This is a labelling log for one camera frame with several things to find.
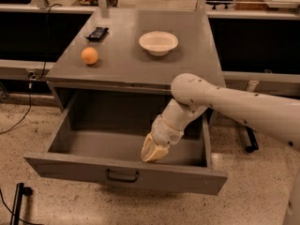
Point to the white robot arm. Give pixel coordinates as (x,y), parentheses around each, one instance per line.
(276,117)

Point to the orange fruit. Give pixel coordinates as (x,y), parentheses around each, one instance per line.
(89,56)

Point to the black stand bottom left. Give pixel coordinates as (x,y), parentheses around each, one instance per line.
(15,211)

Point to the grey top drawer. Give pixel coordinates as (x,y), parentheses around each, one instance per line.
(100,136)

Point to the dark snack bar wrapper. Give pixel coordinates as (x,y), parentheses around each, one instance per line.
(98,34)

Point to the grey drawer cabinet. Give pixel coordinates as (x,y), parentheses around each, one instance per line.
(124,66)

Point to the white bowl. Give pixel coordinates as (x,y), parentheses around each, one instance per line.
(158,43)

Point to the black stand leg with caster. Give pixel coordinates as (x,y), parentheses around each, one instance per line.
(253,143)

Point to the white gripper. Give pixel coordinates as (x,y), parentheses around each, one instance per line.
(166,131)

